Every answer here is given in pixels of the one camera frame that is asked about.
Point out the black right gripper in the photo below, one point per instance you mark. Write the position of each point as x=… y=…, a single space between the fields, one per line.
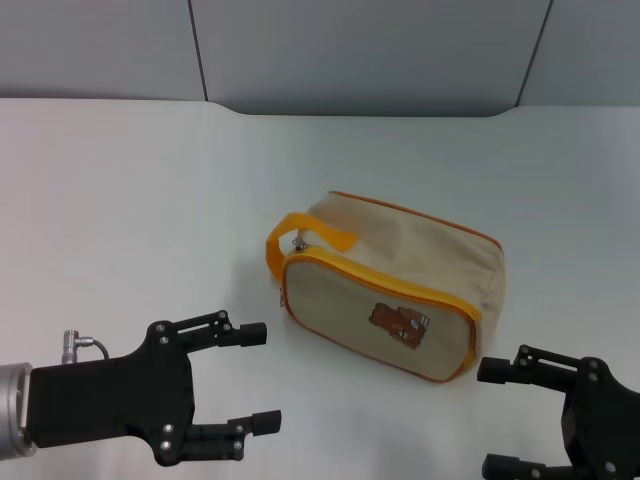
x=605 y=425

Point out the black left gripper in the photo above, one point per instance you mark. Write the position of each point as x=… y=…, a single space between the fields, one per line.
x=110 y=400

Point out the small metal zipper pull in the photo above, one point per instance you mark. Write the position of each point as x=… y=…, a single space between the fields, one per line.
x=299 y=242
x=283 y=299

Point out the beige food bag yellow trim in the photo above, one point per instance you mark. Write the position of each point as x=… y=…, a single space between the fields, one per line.
x=400 y=260

